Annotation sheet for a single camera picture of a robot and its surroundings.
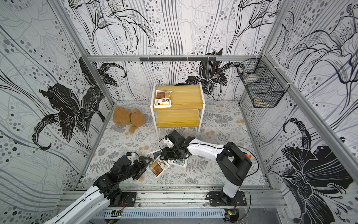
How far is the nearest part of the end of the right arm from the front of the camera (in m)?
0.63

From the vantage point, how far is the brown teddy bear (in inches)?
39.1

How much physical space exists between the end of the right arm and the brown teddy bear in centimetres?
31
